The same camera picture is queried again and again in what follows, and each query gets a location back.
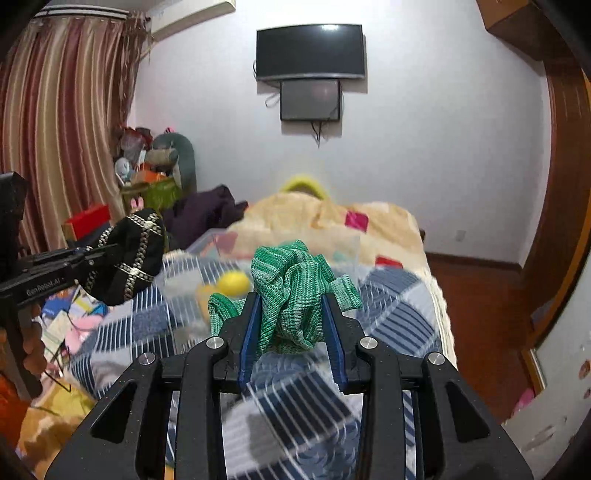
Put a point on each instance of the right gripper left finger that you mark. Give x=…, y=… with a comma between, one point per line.
x=124, y=436

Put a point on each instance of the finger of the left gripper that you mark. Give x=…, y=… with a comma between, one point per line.
x=78, y=265

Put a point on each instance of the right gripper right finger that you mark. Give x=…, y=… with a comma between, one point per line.
x=456, y=435

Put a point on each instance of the black hat with chains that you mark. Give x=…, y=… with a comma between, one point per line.
x=128, y=256

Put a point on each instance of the clear plastic storage box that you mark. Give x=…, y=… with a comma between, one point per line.
x=182, y=272

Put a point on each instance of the yellow sponge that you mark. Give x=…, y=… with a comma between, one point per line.
x=231, y=286

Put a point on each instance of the green knitted cloth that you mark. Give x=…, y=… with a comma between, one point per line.
x=291, y=283

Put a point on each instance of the person's left hand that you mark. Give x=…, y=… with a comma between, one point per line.
x=34, y=348

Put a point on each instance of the red box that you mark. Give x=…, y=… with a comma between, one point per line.
x=84, y=223

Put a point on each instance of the pink rabbit toy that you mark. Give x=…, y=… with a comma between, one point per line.
x=136, y=204

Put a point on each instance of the green cardboard box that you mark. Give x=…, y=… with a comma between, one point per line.
x=158, y=195

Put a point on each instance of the dark purple garment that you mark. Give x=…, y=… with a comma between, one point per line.
x=192, y=216

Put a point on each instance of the blue white patterned cloth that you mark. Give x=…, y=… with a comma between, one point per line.
x=291, y=422

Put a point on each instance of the grey green plush toy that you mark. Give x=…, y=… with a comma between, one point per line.
x=173, y=154

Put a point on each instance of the brown wooden door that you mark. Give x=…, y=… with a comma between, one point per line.
x=562, y=238

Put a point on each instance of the striped red curtain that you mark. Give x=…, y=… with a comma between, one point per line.
x=67, y=85

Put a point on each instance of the beige plush blanket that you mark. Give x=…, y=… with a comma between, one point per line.
x=363, y=231

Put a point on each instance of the white air conditioner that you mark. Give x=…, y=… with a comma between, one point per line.
x=171, y=17

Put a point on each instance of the small wall monitor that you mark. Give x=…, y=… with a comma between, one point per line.
x=310, y=100

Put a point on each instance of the large wall television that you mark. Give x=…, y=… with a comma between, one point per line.
x=311, y=51

